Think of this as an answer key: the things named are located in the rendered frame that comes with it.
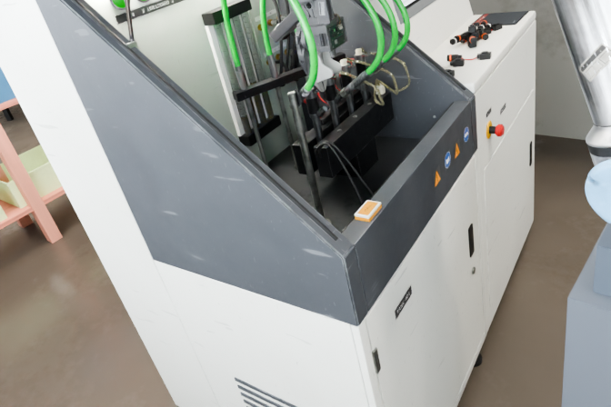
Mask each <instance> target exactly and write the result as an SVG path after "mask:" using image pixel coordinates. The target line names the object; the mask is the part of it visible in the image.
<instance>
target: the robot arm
mask: <svg viewBox="0 0 611 407"><path fill-rule="evenodd" d="M551 1H552V3H553V6H554V8H555V11H556V16H557V19H558V22H559V24H560V27H561V29H562V32H563V35H564V38H565V40H566V45H567V48H568V51H569V53H570V56H571V59H572V61H573V64H574V67H575V69H576V74H577V77H578V80H579V83H580V85H581V88H582V91H583V93H584V96H585V99H586V103H587V106H588V109H589V112H590V114H591V117H592V120H593V123H594V125H593V127H592V128H591V130H590V132H589V133H588V135H587V136H586V144H587V147H588V150H589V153H590V155H591V158H592V160H593V163H594V166H595V167H594V168H593V169H592V170H591V171H590V172H589V174H588V176H587V179H586V185H585V191H586V198H587V200H588V202H589V204H590V205H591V207H592V208H593V209H594V211H595V212H596V213H597V214H598V215H599V216H600V217H601V218H603V219H604V220H605V221H606V222H608V223H611V0H551ZM298 2H299V3H301V4H300V5H301V7H302V9H303V11H304V13H305V16H306V18H307V21H308V23H309V25H310V27H311V30H312V33H313V36H314V39H315V42H316V51H317V57H318V73H317V78H316V82H315V86H316V87H317V88H318V89H319V90H320V91H321V92H324V91H325V90H326V83H327V79H329V78H331V77H333V74H336V73H339V72H340V71H341V64H340V63H338V62H337V61H335V60H333V59H332V57H331V55H330V52H331V51H333V50H335V49H336V48H337V47H338V46H340V45H342V44H343V43H344V42H345V41H347V36H346V27H345V22H344V17H343V16H339V15H338V17H336V15H337V14H334V12H333V7H332V2H331V0H298ZM295 29H296V32H295V41H296V49H297V54H298V59H299V62H300V65H301V66H302V67H303V69H304V71H305V74H306V75H308V77H309V75H310V67H311V65H310V54H309V50H308V45H307V41H306V37H305V34H304V31H303V28H302V26H301V24H300V22H299V20H298V18H297V16H296V13H295V11H294V10H293V11H292V12H291V13H290V14H289V15H288V16H287V17H286V18H285V19H284V20H283V21H282V22H281V23H279V24H277V25H276V26H275V29H274V30H273V31H272V32H271V33H270V34H269V35H270V37H271V38H272V39H273V41H274V42H275V43H277V42H278V41H280V40H285V39H286V38H288V37H289V36H290V34H291V33H292V32H293V31H294V30H295Z"/></svg>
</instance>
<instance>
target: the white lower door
mask: <svg viewBox="0 0 611 407"><path fill-rule="evenodd" d="M365 322H366V329H367V334H368V339H369V342H370V347H371V352H372V356H373V360H374V365H375V369H376V377H377V381H378V386H379V391H380V394H381V399H382V404H383V407H454V405H455V402H456V398H457V396H458V394H459V392H460V390H461V387H462V385H463V383H464V380H465V378H466V375H467V373H468V370H469V368H470V365H471V363H472V361H473V359H474V357H475V354H476V351H477V348H478V346H479V344H480V342H481V340H482V337H483V335H484V316H483V300H482V283H481V265H480V248H479V231H478V214H477V197H476V164H475V156H474V155H473V156H472V158H471V159H470V161H469V162H468V164H467V165H466V167H465V169H464V170H463V172H462V173H461V174H460V175H459V177H458V178H457V180H456V182H455V183H454V185H453V186H452V188H451V189H450V191H449V192H448V194H447V195H446V197H445V199H444V200H443V202H442V203H441V204H440V205H439V207H438V208H437V210H436V212H435V213H434V215H433V216H432V218H431V219H430V221H429V222H428V224H427V225H426V227H425V229H424V230H423V232H422V233H421V234H420V235H419V237H418V238H417V240H416V242H415V243H414V245H413V246H412V248H411V249H410V251H409V252H408V254H407V255H406V257H405V259H404V260H403V262H401V264H400V265H399V267H398V268H397V270H396V272H395V273H394V275H393V276H392V278H391V279H390V281H389V282H388V284H387V285H386V287H385V289H384V290H383V291H382V292H381V294H380V295H379V297H378V298H377V300H376V302H375V303H374V305H373V306H372V308H371V309H370V311H369V312H368V314H367V315H366V317H365Z"/></svg>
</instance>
